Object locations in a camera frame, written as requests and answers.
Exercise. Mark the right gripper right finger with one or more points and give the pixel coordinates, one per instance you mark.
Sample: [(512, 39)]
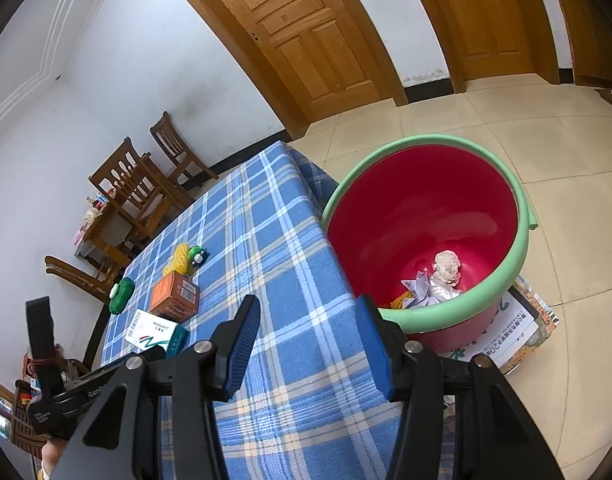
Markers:
[(382, 343)]

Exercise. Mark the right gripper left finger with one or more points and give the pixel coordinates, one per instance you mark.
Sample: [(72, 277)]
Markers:
[(234, 341)]

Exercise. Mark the white plastic wrapper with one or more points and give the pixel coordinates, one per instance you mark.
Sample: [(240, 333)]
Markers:
[(427, 290)]

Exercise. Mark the orange cardboard box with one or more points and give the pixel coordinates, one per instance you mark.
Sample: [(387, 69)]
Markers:
[(174, 297)]

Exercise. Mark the white teal carton box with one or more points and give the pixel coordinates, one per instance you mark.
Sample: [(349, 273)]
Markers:
[(147, 331)]

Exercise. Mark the yellow foam fruit net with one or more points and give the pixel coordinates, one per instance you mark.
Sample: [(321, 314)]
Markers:
[(398, 300)]

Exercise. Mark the white tissue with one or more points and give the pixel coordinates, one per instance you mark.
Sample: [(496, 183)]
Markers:
[(447, 268)]

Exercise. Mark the person's left hand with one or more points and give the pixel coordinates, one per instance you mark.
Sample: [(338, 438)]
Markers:
[(51, 453)]

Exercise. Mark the green small toy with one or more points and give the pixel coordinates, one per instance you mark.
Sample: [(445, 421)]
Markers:
[(196, 256)]

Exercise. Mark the blue plaid tablecloth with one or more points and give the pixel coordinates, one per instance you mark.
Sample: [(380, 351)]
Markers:
[(308, 407)]

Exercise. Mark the wooden chair at left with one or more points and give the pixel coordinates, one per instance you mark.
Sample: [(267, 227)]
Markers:
[(97, 285)]

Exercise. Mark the green flower-shaped toy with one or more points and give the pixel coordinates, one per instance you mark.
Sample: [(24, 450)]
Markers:
[(120, 294)]

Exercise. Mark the red bucket green rim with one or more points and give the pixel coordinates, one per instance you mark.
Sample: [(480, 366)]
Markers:
[(415, 197)]

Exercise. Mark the printed paper under bucket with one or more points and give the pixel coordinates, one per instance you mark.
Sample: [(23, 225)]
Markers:
[(523, 321)]

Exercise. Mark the wooden dining table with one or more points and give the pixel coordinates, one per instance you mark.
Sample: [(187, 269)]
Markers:
[(102, 237)]

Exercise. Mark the wooden chair near table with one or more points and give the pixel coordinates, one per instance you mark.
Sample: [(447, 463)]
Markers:
[(140, 193)]

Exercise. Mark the far wooden chair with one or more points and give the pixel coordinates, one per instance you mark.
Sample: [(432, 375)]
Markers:
[(187, 166)]

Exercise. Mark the left wooden door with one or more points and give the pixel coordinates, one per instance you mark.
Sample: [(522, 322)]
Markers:
[(310, 59)]

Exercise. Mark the right wooden door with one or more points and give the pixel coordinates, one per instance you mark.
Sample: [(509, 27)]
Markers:
[(489, 38)]

